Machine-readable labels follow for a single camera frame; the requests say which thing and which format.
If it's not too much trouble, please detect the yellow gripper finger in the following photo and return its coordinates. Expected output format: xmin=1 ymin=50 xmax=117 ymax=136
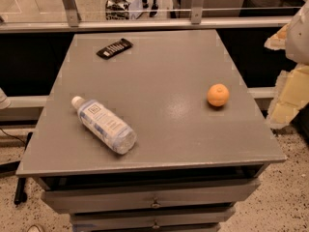
xmin=264 ymin=24 xmax=289 ymax=50
xmin=267 ymin=64 xmax=309 ymax=129

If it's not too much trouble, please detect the orange fruit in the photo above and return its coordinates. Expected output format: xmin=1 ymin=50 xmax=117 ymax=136
xmin=207 ymin=84 xmax=230 ymax=107

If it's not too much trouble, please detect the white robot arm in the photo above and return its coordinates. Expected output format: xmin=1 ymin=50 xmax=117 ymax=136
xmin=264 ymin=1 xmax=309 ymax=130

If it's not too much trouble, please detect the black rxbar chocolate wrapper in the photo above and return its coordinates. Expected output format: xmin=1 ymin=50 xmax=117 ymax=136
xmin=97 ymin=38 xmax=133 ymax=60

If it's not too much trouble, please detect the grey metal railing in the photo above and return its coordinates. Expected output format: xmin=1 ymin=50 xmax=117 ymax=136
xmin=0 ymin=0 xmax=308 ymax=33

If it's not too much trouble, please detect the grey top drawer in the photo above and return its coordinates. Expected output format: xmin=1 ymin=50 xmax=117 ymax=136
xmin=42 ymin=178 xmax=260 ymax=214

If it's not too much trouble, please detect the grey drawer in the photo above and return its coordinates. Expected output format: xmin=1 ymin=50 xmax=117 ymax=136
xmin=70 ymin=207 xmax=235 ymax=232
xmin=42 ymin=178 xmax=260 ymax=214

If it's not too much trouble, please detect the grey lower drawer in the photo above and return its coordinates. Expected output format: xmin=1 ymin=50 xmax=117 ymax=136
xmin=70 ymin=207 xmax=235 ymax=232

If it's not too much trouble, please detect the grey drawer cabinet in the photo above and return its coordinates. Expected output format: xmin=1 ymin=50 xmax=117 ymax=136
xmin=17 ymin=30 xmax=285 ymax=232

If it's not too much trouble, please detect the black white patterned bag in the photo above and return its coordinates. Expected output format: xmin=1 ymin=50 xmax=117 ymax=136
xmin=105 ymin=0 xmax=129 ymax=20

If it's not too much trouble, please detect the clear plastic water bottle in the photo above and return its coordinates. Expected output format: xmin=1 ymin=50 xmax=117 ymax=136
xmin=71 ymin=96 xmax=137 ymax=155

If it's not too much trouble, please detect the white object at left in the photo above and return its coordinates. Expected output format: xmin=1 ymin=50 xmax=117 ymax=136
xmin=0 ymin=88 xmax=11 ymax=109

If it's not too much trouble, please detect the black floor bar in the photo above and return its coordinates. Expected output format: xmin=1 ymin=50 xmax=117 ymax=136
xmin=13 ymin=131 xmax=34 ymax=206

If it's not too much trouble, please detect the white shoe tip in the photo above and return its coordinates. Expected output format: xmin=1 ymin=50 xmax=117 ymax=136
xmin=26 ymin=224 xmax=45 ymax=232

